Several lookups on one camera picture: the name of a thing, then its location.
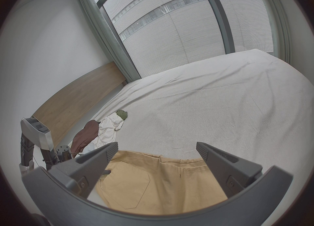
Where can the tan shorts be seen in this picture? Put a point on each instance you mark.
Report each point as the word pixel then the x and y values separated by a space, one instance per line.
pixel 171 188

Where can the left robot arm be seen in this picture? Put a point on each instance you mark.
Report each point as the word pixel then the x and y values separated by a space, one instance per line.
pixel 36 134

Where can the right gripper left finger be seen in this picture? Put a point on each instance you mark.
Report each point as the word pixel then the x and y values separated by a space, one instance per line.
pixel 85 168

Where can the grey-green curtain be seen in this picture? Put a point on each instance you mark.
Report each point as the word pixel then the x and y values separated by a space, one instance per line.
pixel 108 36
pixel 277 24

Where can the pale grey garment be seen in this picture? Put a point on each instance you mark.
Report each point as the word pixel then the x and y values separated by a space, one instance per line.
pixel 89 149

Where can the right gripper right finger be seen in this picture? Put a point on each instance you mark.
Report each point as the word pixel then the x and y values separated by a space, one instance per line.
pixel 228 168

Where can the bed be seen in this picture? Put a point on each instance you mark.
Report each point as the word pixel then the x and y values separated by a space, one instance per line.
pixel 208 102

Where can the white garment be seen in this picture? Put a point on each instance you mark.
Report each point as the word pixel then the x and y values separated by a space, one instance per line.
pixel 108 129

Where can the brown garment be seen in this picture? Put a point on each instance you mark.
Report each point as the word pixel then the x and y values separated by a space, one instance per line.
pixel 85 134

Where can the window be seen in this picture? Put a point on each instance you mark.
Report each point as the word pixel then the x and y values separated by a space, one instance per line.
pixel 184 24

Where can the green garment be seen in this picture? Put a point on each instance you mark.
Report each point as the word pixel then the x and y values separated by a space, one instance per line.
pixel 122 114

